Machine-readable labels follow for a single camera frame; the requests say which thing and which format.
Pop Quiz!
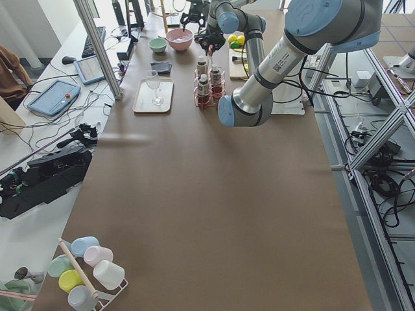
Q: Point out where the blue teach pendant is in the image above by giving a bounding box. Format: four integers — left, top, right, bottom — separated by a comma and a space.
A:
27, 80, 81, 117
73, 56, 105, 86

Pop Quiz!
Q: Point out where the pink plastic cup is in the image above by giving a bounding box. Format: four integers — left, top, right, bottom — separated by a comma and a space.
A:
83, 246, 113, 267

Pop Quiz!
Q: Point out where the clear wine glass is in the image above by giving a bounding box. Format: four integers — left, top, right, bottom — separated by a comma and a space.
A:
146, 69, 163, 106

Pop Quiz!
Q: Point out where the steel muddler black tip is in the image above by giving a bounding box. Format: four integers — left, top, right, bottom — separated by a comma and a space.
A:
231, 56, 247, 62

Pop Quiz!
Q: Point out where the black keyboard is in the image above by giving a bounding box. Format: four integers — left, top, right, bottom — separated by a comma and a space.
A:
81, 26, 107, 59

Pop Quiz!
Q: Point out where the light blue plastic cup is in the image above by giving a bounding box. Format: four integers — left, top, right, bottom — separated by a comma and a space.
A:
70, 236, 100, 257

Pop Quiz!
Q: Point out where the white plastic cup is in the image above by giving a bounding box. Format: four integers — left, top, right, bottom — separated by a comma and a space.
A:
93, 260, 125, 290

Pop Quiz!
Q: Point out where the pink bowl with ice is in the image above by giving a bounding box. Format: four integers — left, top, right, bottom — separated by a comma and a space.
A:
166, 29, 194, 52

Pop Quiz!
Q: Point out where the green plastic cup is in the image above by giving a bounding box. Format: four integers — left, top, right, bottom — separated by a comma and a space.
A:
47, 254, 74, 278

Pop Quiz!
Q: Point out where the small mint green bowl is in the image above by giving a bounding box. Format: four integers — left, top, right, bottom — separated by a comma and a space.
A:
148, 38, 167, 53

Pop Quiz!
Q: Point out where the tea bottle white cap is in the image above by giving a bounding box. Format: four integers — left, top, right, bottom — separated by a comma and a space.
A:
210, 63, 223, 95
197, 75, 209, 107

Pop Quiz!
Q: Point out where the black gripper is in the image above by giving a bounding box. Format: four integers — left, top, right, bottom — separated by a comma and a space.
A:
180, 0, 208, 26
198, 32, 226, 52

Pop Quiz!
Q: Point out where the yellow plastic cup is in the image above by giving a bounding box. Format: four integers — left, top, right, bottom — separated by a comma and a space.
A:
58, 269, 84, 293

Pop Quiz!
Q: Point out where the white wire cup rack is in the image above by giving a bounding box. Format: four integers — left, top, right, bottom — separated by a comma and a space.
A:
58, 238, 129, 310

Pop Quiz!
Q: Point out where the cream serving tray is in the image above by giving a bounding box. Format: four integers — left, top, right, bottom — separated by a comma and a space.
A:
132, 77, 174, 113

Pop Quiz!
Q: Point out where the aluminium frame post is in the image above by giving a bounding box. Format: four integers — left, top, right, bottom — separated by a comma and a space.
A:
73, 0, 122, 100

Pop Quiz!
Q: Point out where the copper wire bottle basket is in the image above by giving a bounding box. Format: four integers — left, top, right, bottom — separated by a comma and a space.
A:
193, 45, 226, 110

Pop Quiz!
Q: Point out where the grey plastic cup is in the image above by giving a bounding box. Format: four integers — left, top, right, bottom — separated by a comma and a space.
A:
67, 285, 98, 311

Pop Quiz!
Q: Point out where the grey folded cloth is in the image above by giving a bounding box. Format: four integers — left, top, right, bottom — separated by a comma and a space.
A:
150, 62, 172, 75

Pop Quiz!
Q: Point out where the steel cocktail jigger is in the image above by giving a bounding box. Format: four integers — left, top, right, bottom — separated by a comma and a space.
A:
14, 266, 45, 284

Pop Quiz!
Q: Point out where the green bowl with utensils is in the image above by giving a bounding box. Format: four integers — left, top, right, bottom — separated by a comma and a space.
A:
0, 279, 42, 311

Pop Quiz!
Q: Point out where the black computer mouse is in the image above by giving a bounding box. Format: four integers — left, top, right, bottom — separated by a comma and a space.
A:
62, 56, 77, 65

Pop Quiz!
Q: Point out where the black equipment case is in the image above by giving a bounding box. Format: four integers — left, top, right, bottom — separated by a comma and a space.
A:
1, 146, 92, 219

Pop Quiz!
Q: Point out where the wooden cutting board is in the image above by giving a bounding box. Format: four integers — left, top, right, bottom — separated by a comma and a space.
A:
228, 49, 249, 80

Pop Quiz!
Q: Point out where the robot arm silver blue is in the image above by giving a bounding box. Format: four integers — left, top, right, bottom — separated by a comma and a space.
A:
207, 1, 383, 127

